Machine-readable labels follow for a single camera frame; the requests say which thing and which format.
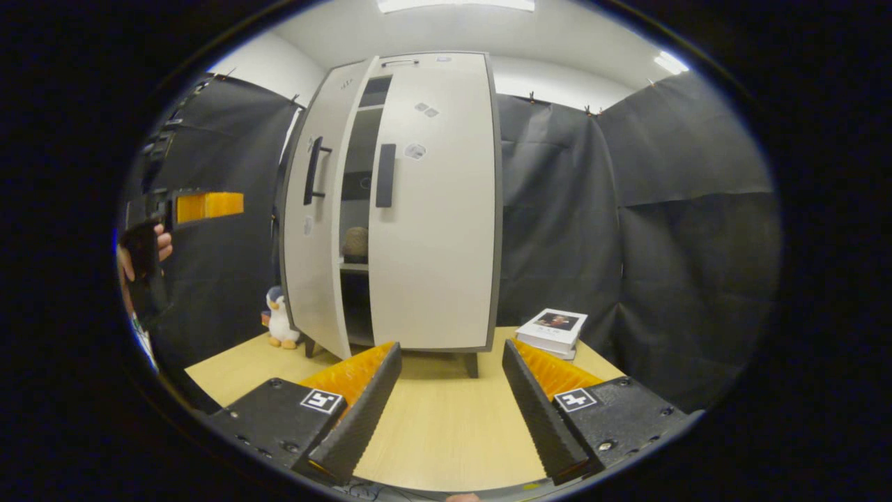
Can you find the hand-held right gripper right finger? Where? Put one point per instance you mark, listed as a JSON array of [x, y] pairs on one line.
[[536, 418]]

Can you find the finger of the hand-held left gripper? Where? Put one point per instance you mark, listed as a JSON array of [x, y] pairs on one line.
[[209, 207]]

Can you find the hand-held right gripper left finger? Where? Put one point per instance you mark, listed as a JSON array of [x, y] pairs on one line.
[[362, 418]]

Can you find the white shoe cabinet door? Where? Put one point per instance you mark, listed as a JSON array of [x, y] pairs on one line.
[[313, 265], [439, 244]]

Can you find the brown suede shoe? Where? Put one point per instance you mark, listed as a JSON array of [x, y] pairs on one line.
[[355, 242]]

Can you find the white grey shoe cabinet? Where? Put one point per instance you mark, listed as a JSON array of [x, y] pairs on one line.
[[357, 139]]

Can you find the black backdrop cloth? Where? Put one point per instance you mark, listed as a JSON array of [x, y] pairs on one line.
[[662, 244], [223, 279]]

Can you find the white book with portrait cover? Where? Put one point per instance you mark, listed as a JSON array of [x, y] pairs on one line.
[[554, 324]]

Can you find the small red orange toy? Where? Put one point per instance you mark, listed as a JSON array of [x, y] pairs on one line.
[[265, 319]]

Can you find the penguin plush toy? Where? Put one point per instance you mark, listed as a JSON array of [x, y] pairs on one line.
[[282, 321]]

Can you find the large ceiling light panel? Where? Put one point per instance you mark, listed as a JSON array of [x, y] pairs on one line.
[[456, 5]]

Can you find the small ceiling light panel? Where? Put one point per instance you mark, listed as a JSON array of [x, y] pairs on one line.
[[670, 63]]

